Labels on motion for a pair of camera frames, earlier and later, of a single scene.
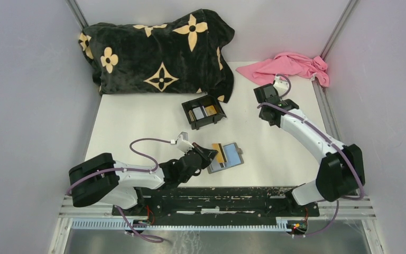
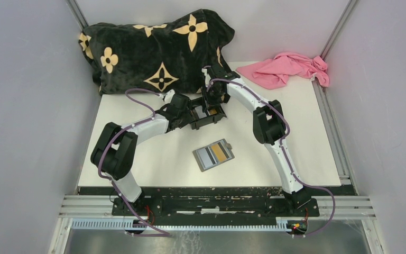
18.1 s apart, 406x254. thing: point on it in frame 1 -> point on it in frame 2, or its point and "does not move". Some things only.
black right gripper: [260, 114] -> [208, 100]
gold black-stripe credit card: [221, 156] does not move
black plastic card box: [202, 110] does not move
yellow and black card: [200, 112] does not move
